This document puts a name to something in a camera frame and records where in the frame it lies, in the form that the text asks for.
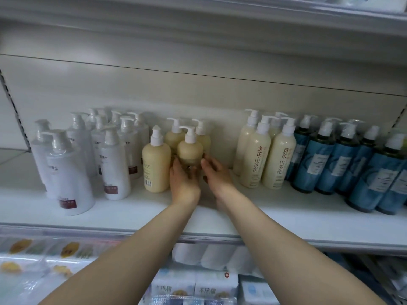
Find person's right hand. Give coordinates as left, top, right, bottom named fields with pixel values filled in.
left=200, top=154, right=238, bottom=202

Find person's left hand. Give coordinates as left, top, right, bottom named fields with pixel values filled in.
left=169, top=157, right=202, bottom=208

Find round cream pump bottle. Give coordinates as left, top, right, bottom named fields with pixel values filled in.
left=142, top=125, right=172, bottom=193
left=192, top=119, right=212, bottom=156
left=176, top=125, right=204, bottom=172
left=164, top=117, right=187, bottom=157

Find person's right forearm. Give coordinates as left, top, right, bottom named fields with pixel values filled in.
left=215, top=187, right=387, bottom=305

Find person's left forearm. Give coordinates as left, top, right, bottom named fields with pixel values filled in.
left=40, top=201, right=196, bottom=305

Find tall cream labelled pump bottle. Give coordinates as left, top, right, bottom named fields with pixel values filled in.
left=262, top=117, right=297, bottom=190
left=240, top=115, right=272, bottom=189
left=268, top=112, right=289, bottom=140
left=233, top=109, right=260, bottom=177

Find pack of white paper rolls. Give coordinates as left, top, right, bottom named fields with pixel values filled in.
left=172, top=242, right=265, bottom=278

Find white metal shelf board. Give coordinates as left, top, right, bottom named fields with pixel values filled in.
left=0, top=148, right=407, bottom=255

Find group of white pump bottles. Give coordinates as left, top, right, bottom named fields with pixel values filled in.
left=30, top=108, right=151, bottom=216

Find white tissue pack blue print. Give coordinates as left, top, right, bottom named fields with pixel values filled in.
left=238, top=279, right=281, bottom=305

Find group of blue pump bottles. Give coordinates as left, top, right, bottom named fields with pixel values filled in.
left=284, top=114, right=407, bottom=216

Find white overhead shelf board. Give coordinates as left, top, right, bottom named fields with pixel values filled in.
left=0, top=0, right=407, bottom=40

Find stack of clear plastic packets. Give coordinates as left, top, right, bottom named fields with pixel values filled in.
left=0, top=234, right=129, bottom=305

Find slotted metal shelf upright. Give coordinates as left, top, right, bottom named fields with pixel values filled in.
left=0, top=69, right=31, bottom=153
left=390, top=104, right=407, bottom=130

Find white packets on overhead shelf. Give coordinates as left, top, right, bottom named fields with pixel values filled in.
left=297, top=0, right=407, bottom=14

